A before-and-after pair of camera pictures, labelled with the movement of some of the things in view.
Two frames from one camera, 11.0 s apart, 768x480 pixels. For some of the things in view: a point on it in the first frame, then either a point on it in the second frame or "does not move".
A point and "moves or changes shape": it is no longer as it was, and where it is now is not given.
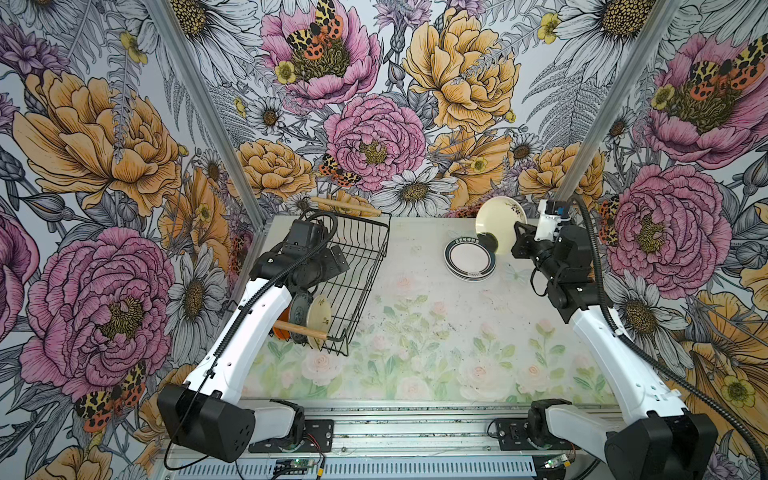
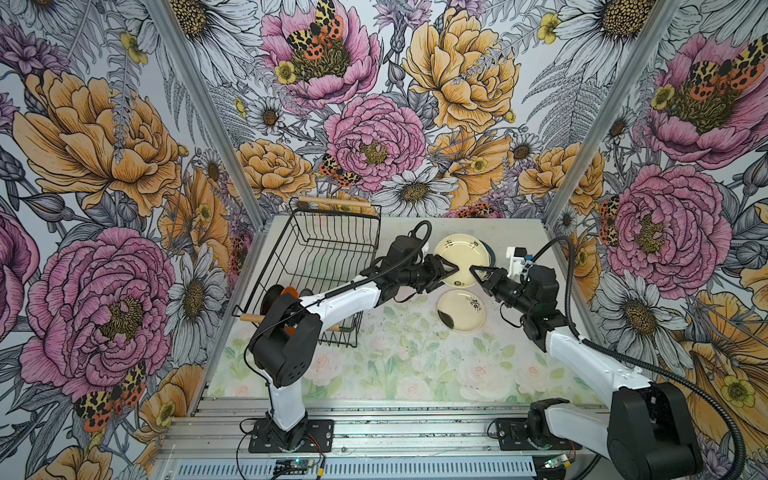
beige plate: x=499 y=215 → x=461 y=311
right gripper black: x=525 y=237 → x=495 y=278
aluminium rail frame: x=452 y=430 does not move
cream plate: x=319 y=318 moves or changes shape
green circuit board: x=296 y=463 does not move
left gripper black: x=328 y=257 → x=437 y=271
